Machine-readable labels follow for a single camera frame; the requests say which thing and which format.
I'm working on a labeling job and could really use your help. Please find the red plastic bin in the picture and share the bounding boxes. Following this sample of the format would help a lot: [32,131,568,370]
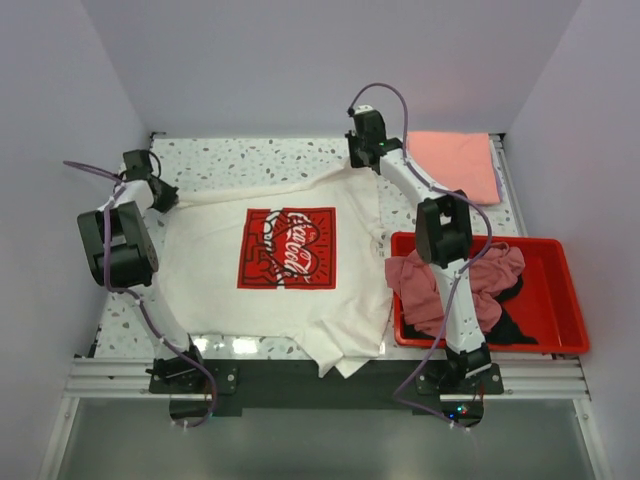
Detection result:
[389,230,591,355]

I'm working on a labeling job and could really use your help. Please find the dusty pink crumpled t shirt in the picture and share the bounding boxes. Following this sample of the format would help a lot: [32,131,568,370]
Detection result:
[385,242,528,345]

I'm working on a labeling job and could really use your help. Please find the folded salmon pink t shirt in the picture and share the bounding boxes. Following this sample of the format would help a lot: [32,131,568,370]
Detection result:
[408,131,502,205]

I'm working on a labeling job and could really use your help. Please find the white printed t shirt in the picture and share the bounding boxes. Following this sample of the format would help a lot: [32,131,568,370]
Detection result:
[157,165,392,377]

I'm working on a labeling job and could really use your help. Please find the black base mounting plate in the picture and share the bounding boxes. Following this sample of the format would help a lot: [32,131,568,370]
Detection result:
[146,359,505,426]

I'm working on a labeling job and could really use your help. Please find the black t shirt in bin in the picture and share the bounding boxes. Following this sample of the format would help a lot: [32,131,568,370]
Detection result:
[400,275,538,345]

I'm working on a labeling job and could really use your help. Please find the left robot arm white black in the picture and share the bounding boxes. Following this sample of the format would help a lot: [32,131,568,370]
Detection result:
[64,150,211,393]

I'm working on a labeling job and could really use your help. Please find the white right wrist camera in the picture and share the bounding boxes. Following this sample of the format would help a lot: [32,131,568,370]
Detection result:
[352,105,376,116]

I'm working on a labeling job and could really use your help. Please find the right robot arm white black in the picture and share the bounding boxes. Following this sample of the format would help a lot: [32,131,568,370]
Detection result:
[345,105,491,393]

